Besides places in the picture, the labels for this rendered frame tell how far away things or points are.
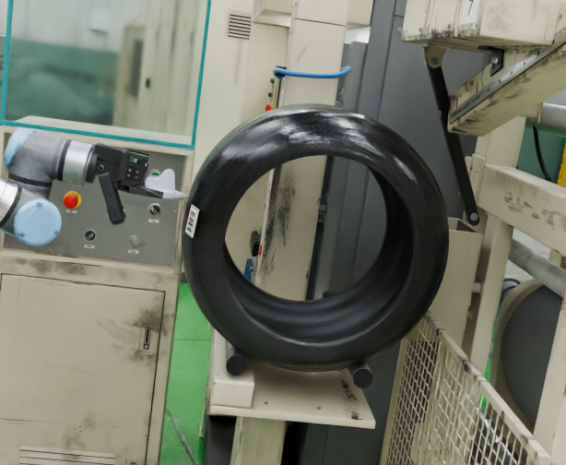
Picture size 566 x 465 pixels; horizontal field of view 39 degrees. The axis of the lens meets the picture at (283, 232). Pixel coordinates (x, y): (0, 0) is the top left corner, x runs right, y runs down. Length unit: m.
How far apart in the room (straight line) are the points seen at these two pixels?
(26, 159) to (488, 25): 0.94
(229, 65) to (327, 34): 3.36
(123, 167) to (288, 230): 0.53
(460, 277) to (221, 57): 3.49
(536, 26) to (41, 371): 1.73
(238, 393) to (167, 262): 0.76
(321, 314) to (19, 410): 1.05
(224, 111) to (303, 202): 3.36
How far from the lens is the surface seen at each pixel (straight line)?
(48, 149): 1.74
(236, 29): 5.35
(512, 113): 1.82
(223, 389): 1.78
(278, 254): 2.07
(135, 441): 2.60
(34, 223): 1.61
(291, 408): 1.84
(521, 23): 1.48
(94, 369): 2.52
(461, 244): 2.08
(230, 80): 5.36
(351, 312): 2.00
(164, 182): 1.73
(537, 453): 1.40
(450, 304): 2.11
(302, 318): 1.99
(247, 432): 2.24
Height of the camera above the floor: 1.54
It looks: 12 degrees down
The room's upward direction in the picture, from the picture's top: 8 degrees clockwise
